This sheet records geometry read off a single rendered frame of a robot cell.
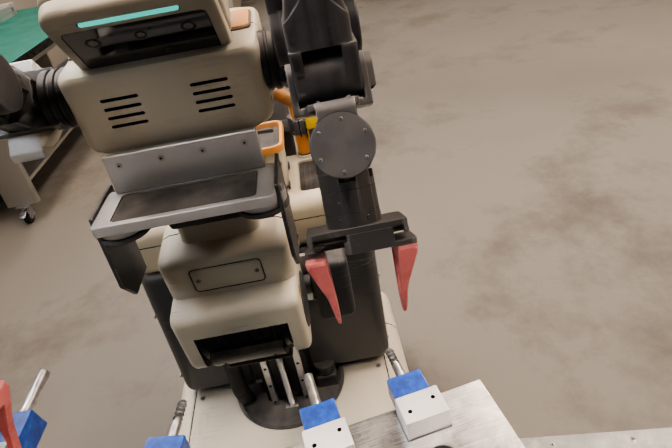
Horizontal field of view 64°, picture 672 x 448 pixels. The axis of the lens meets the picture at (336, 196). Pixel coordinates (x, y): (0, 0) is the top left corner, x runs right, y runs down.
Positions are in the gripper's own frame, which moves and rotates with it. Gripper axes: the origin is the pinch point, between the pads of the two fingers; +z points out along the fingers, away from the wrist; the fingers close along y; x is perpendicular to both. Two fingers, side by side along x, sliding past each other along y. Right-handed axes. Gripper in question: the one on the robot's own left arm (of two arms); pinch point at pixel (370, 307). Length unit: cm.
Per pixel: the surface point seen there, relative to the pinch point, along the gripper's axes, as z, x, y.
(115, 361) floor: 43, 139, -91
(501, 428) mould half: 15.6, -0.4, 11.3
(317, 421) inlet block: 12.4, 2.8, -8.2
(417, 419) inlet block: 12.6, -0.6, 2.6
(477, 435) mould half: 15.7, -0.6, 8.5
